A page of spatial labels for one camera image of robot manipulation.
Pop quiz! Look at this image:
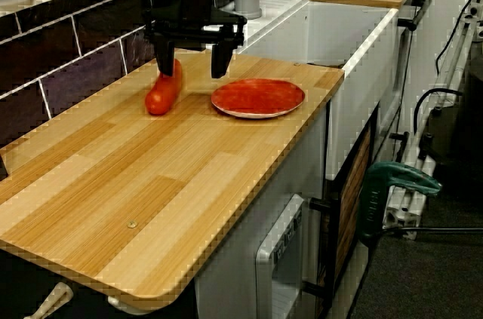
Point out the grey dispenser panel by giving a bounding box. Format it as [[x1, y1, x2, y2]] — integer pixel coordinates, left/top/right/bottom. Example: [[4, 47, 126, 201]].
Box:
[[254, 193, 305, 319]]

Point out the black framed wicker door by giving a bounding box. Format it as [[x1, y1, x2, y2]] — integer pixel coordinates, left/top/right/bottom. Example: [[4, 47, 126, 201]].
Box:
[[303, 102, 380, 319]]

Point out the green bar clamp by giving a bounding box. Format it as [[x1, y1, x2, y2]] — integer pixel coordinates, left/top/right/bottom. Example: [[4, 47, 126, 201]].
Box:
[[357, 161, 483, 247]]

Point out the black oven door handle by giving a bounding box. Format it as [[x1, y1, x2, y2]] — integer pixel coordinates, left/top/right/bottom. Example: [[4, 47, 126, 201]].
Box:
[[396, 0, 432, 32]]

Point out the black drawer handle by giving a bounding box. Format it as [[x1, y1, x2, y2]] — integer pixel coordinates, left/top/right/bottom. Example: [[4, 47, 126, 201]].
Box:
[[388, 130, 411, 164]]

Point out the red round plate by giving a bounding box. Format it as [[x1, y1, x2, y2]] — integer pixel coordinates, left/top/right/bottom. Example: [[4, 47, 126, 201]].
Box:
[[210, 78, 306, 120]]

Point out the white sink unit with drainboard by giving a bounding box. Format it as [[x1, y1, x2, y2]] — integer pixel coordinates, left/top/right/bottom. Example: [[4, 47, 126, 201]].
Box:
[[220, 0, 400, 181]]

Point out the black bulky object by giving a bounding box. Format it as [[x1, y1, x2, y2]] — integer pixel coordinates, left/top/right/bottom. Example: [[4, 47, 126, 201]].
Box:
[[417, 57, 483, 199]]

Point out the aluminium frame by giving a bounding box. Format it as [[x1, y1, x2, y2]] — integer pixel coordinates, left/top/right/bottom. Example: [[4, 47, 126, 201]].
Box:
[[383, 4, 483, 241]]

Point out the white oven cabinet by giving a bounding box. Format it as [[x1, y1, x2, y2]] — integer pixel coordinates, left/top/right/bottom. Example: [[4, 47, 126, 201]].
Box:
[[377, 0, 431, 158]]

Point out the white bracket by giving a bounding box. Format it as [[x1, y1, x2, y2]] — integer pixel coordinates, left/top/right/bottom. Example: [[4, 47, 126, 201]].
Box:
[[106, 293, 152, 316]]

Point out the thick black cable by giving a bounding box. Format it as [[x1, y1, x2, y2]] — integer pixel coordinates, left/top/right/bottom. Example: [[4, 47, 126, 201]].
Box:
[[412, 87, 464, 135]]

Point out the thin black cable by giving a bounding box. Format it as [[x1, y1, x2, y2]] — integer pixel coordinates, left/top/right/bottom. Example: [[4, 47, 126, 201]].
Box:
[[435, 0, 483, 75]]

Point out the white kitchen cabinet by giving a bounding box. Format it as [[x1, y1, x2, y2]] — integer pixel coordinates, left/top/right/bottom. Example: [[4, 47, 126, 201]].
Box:
[[194, 107, 328, 319]]

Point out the red toy sausage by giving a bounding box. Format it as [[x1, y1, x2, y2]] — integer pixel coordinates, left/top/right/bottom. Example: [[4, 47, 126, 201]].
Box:
[[145, 58, 184, 116]]

